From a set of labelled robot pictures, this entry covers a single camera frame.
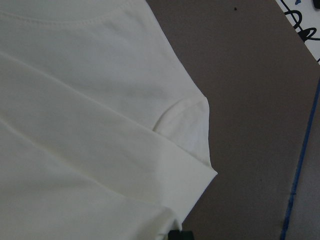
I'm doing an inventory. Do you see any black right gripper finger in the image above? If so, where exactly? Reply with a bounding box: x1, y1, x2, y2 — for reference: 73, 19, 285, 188
167, 230, 194, 240

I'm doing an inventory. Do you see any cream long-sleeve Twinkle shirt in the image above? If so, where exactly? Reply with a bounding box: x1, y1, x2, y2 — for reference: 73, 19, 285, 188
0, 0, 217, 240

